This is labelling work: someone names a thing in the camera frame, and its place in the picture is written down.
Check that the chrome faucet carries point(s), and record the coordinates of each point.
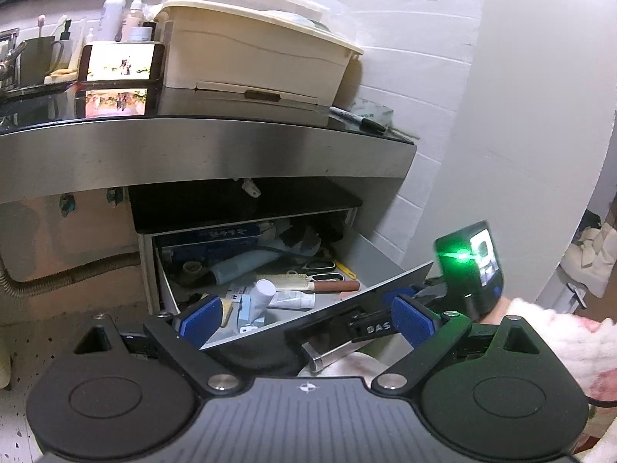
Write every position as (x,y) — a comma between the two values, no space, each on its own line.
(10,51)

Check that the right hand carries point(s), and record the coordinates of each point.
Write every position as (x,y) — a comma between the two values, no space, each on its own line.
(500,310)

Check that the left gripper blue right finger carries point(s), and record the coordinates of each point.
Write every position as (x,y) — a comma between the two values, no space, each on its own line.
(413,321)

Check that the white toothpaste tube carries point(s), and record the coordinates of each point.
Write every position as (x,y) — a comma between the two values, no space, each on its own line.
(293,300)

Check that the cream plastic storage box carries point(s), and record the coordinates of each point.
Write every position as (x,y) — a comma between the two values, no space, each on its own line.
(228,48)

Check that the steel edged black countertop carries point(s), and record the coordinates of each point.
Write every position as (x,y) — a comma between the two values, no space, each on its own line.
(85,137)

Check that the grey mug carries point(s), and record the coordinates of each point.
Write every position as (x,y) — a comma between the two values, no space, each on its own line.
(39,57)

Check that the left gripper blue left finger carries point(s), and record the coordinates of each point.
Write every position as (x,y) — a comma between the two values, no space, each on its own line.
(200,321)

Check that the right forearm white fleece sleeve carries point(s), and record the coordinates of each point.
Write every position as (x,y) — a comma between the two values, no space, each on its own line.
(586,347)

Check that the blue box in drawer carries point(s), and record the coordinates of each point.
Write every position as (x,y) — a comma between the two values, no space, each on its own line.
(213,244)

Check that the smartphone with lit screen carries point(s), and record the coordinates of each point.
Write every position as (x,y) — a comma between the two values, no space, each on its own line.
(121,61)

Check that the yellow handled tool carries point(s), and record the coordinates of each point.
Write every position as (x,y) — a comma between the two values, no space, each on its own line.
(344,270)

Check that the wooden handled hair brush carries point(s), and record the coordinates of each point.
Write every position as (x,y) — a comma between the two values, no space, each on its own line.
(303,283)

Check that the black marker pen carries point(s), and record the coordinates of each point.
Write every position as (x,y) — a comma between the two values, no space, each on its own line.
(364,124)

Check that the light blue tube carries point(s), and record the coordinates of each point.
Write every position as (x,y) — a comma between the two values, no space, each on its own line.
(241,264)

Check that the black camera box with screen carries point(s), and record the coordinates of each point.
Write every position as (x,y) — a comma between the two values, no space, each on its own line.
(471,271)

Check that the black vanity drawer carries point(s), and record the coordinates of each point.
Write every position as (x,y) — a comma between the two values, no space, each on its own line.
(314,219)

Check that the white cap bottle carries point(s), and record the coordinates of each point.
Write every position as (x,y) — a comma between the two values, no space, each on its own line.
(261,295)

